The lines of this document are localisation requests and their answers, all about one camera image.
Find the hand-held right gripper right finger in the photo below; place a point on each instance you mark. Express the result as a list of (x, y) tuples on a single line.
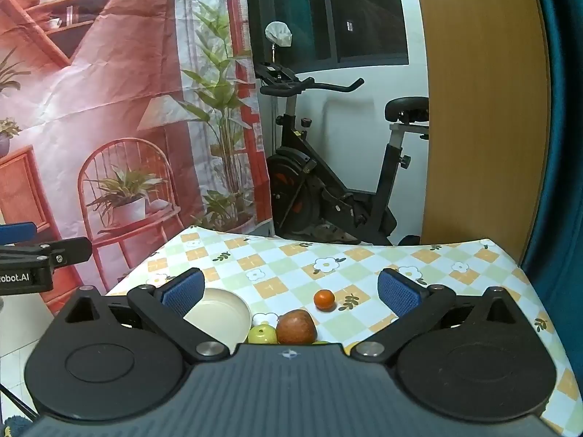
[(398, 291)]

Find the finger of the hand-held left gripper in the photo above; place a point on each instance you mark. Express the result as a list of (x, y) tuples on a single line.
[(18, 233), (68, 250)]

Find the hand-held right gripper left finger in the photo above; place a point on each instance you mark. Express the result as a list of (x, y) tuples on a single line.
[(182, 289)]

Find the cream plate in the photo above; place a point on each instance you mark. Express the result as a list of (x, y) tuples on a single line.
[(218, 314)]

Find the mandarin orange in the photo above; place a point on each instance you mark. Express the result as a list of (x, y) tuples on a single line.
[(324, 300)]

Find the green apple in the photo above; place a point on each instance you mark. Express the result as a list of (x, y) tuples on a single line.
[(263, 334)]

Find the red apple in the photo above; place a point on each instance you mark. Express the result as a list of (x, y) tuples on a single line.
[(296, 327)]

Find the checkered floral tablecloth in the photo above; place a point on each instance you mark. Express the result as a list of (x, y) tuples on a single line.
[(291, 259)]

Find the black tripod leg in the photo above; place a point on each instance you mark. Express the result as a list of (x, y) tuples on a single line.
[(18, 403)]

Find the black exercise bike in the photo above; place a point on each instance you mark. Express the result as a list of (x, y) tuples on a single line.
[(296, 177)]

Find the printed room scene backdrop cloth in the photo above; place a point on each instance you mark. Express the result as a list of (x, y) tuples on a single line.
[(114, 77)]

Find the wooden door panel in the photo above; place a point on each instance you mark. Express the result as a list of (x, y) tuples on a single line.
[(483, 100)]

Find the teal curtain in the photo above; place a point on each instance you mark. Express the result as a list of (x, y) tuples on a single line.
[(564, 145)]

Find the white bag on pole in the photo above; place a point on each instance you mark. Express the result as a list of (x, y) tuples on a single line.
[(278, 34)]

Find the dark window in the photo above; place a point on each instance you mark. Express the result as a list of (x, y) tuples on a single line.
[(364, 9)]

